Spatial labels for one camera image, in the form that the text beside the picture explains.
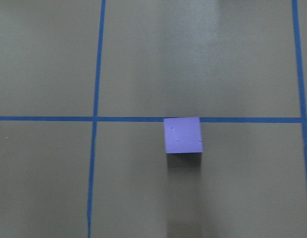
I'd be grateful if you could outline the purple foam block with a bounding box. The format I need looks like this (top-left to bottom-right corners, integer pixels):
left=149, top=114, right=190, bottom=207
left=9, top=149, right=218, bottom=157
left=163, top=117, right=203, bottom=154

